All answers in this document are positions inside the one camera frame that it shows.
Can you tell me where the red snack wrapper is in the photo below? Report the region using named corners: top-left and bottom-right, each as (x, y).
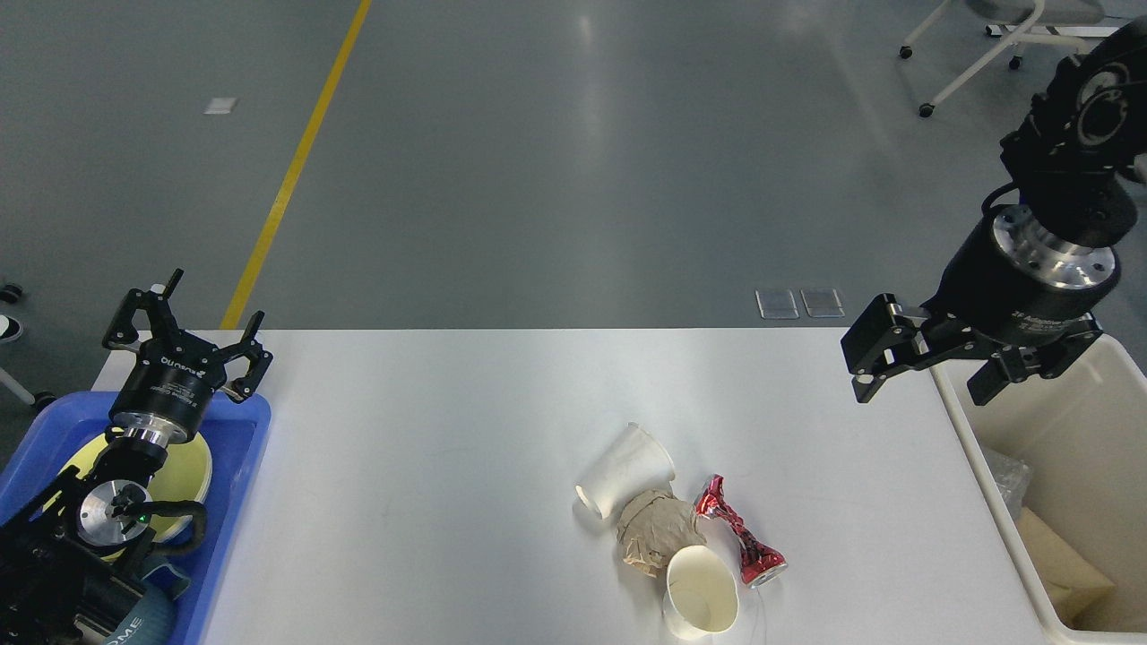
top-left (693, 474), bottom-right (789, 589)

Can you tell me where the aluminium foil tray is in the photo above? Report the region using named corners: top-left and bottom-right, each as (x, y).
top-left (980, 446), bottom-right (1035, 521)

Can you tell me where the yellow plastic plate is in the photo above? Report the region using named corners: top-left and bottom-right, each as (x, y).
top-left (63, 435), bottom-right (212, 560)

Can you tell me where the brown paper bag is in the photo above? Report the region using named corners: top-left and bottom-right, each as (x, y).
top-left (1015, 507), bottom-right (1116, 627)

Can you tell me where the brown paper wrapper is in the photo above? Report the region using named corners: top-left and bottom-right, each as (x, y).
top-left (616, 489), bottom-right (707, 577)

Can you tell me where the blue plastic tray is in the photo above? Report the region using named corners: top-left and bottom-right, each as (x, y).
top-left (1, 391), bottom-right (272, 644)

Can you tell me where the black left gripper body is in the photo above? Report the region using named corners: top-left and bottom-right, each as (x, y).
top-left (108, 341), bottom-right (242, 446)

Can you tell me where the beige plastic bin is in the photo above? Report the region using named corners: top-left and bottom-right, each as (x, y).
top-left (930, 336), bottom-right (1146, 644)

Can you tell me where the white rolling chair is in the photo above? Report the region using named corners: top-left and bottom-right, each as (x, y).
top-left (899, 0), bottom-right (1105, 118)

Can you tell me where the white far base bar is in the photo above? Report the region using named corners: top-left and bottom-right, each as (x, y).
top-left (984, 24), bottom-right (1121, 39)

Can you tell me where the floor outlet cover right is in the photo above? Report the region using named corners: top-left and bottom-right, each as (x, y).
top-left (799, 288), bottom-right (845, 319)

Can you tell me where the white paper cup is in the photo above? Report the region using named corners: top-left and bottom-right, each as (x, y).
top-left (662, 546), bottom-right (740, 642)
top-left (574, 422), bottom-right (677, 520)

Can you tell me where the blue-grey HOME mug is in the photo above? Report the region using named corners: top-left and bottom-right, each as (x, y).
top-left (97, 555), bottom-right (192, 644)

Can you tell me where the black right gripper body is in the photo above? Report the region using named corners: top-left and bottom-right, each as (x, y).
top-left (923, 204), bottom-right (1122, 347)

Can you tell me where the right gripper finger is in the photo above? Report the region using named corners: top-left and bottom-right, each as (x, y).
top-left (841, 293), bottom-right (982, 403)
top-left (967, 318), bottom-right (1105, 407)

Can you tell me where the floor outlet cover left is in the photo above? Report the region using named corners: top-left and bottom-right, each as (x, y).
top-left (755, 288), bottom-right (799, 320)

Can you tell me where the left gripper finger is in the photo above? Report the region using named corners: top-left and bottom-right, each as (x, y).
top-left (211, 312), bottom-right (273, 404)
top-left (101, 270), bottom-right (185, 359)

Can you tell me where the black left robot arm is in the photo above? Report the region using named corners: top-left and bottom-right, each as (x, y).
top-left (3, 270), bottom-right (273, 644)

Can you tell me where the white floor marker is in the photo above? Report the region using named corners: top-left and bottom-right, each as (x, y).
top-left (203, 98), bottom-right (237, 116)

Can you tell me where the floor outlet cover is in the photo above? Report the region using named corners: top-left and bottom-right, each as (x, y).
top-left (755, 288), bottom-right (799, 320)
top-left (799, 288), bottom-right (845, 319)

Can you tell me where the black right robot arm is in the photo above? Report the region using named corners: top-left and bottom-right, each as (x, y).
top-left (841, 17), bottom-right (1146, 407)

